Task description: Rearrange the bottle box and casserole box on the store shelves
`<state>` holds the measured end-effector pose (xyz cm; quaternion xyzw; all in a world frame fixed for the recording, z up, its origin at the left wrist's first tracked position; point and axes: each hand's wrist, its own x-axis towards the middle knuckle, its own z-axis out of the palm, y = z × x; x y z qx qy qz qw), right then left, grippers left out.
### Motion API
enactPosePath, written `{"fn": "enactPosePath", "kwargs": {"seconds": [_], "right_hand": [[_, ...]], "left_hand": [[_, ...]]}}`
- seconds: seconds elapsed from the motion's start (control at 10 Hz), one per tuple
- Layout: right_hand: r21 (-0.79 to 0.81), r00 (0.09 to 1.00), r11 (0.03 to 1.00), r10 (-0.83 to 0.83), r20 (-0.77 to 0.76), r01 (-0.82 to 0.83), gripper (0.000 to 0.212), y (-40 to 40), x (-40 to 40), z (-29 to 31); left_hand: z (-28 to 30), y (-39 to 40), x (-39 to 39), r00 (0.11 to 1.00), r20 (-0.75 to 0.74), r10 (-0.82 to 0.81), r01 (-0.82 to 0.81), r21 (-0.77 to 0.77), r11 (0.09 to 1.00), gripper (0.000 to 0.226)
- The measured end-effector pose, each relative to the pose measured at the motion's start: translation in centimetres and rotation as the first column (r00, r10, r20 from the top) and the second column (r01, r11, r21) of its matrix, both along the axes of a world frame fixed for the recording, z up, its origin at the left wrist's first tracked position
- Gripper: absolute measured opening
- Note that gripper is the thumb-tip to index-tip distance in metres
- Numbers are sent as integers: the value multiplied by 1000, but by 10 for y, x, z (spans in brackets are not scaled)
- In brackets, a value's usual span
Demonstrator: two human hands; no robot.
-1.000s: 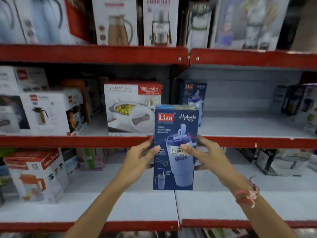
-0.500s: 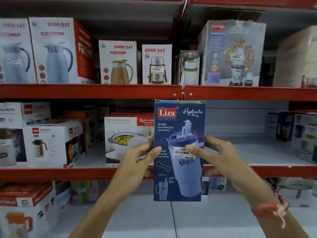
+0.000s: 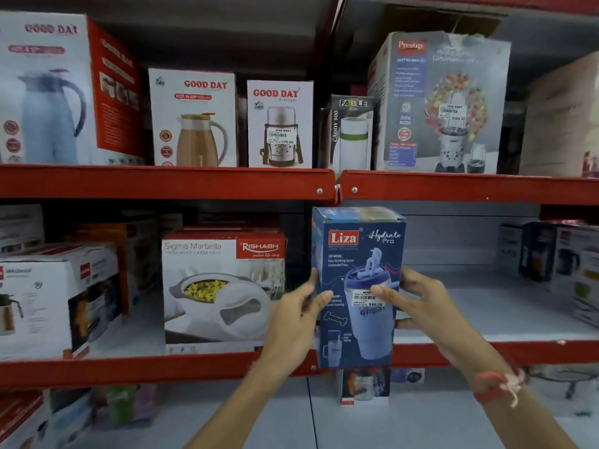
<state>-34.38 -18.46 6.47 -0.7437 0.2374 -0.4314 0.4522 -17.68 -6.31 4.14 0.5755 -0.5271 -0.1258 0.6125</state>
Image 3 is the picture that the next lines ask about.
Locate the white mug box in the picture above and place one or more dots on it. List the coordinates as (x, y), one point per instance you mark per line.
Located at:
(364, 385)

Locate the grey small box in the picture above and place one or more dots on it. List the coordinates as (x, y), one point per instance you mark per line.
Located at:
(508, 250)

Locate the blue tumbler box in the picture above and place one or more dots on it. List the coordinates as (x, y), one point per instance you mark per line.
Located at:
(358, 257)

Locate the black flask box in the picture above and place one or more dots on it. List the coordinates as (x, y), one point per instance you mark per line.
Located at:
(351, 135)

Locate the person's right thumb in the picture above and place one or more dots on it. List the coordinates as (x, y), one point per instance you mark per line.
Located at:
(391, 298)

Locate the person's left thumb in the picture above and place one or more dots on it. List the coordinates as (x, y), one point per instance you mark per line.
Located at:
(322, 301)

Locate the green pink box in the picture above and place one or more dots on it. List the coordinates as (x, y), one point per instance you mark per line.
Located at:
(124, 404)

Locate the orange box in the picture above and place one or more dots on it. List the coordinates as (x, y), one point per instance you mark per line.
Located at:
(135, 257)

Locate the person's left forearm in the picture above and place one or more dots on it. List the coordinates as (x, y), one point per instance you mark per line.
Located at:
(243, 406)

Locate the person's right forearm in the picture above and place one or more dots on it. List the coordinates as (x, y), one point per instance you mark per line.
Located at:
(514, 406)

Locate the white box with brown jug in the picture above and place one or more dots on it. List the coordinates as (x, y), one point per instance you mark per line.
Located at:
(192, 116)

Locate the large white red jug box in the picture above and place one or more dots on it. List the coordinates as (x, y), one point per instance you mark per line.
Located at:
(51, 88)

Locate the beige cardboard box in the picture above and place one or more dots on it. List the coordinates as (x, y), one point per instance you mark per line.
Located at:
(559, 121)

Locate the grey blender box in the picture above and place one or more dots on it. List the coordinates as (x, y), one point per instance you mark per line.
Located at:
(444, 102)

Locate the white box with black stand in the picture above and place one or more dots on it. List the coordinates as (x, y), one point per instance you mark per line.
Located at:
(566, 388)

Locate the white casserole box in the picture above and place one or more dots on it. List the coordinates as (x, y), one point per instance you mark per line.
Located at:
(220, 294)

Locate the red thread wristband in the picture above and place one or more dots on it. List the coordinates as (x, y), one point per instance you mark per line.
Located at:
(489, 392)

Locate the dark blue box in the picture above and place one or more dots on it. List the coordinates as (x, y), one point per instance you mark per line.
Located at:
(537, 252)

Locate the white box with black kettle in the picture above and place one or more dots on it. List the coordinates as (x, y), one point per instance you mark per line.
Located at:
(573, 261)

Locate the white lunch carrier box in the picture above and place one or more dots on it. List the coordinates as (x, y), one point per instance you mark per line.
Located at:
(280, 126)

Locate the person's left hand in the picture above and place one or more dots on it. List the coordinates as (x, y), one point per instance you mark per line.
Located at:
(292, 322)

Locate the red and white box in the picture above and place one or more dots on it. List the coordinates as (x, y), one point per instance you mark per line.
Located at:
(21, 420)

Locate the person's right hand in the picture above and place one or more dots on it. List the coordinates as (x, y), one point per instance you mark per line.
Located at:
(437, 313)

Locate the small white box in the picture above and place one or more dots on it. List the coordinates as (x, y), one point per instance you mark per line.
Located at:
(408, 375)

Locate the red metal shelf rack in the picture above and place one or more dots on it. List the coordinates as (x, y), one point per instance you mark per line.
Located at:
(468, 186)
(164, 182)

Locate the white grey box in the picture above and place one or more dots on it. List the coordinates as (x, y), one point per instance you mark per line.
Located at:
(70, 413)

